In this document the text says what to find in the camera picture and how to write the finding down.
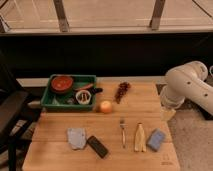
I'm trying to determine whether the light blue towel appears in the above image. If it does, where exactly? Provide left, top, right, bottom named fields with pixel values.
left=67, top=128, right=86, bottom=150

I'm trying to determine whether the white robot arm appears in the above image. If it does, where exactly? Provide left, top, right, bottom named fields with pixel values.
left=160, top=61, right=213, bottom=116

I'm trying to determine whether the green plastic tray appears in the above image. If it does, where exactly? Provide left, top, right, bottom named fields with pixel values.
left=41, top=74, right=96, bottom=112

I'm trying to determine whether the dark red grape bunch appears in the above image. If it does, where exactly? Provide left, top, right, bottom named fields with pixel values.
left=115, top=82, right=131, bottom=104

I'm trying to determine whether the yellow red apple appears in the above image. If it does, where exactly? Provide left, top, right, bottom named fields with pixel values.
left=99, top=101, right=112, bottom=114

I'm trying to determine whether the white cup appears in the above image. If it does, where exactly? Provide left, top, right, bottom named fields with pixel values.
left=75, top=90, right=91, bottom=105

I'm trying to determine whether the silver fork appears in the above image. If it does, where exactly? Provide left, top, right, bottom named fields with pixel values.
left=120, top=118, right=126, bottom=148

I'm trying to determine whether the red bowl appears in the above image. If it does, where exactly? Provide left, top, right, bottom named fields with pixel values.
left=50, top=75, right=73, bottom=93

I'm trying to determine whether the black remote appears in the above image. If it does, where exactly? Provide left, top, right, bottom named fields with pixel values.
left=87, top=136, right=108, bottom=158

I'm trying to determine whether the blue sponge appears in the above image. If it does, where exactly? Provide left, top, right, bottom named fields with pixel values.
left=147, top=129, right=166, bottom=151

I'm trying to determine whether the black chair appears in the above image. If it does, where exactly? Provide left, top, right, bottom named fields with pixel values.
left=0, top=51, right=41, bottom=171

